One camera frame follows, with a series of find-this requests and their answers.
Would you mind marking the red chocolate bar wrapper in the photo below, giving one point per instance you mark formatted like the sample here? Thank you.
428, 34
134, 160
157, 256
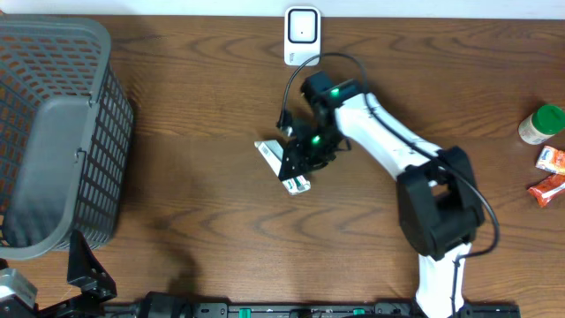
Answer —
547, 189

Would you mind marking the green lid jar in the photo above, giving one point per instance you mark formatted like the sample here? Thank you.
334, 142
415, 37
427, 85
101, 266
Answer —
542, 124

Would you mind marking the white barcode scanner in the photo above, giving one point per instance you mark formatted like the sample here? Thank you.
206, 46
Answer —
302, 39

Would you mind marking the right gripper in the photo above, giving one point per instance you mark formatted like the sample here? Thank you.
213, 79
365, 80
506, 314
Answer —
300, 160

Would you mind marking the orange tissue packet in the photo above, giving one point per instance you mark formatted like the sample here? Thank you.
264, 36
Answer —
552, 160

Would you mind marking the grey plastic mesh basket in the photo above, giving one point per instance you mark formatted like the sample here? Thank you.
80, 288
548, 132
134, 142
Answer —
66, 131

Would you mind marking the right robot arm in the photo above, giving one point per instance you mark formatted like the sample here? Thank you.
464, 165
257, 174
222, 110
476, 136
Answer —
439, 211

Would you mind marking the white medicine box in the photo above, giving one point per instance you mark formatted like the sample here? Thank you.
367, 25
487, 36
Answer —
272, 152

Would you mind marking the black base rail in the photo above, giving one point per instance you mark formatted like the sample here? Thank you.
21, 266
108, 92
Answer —
160, 304

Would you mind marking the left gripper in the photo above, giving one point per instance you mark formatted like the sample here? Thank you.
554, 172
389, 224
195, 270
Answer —
97, 291

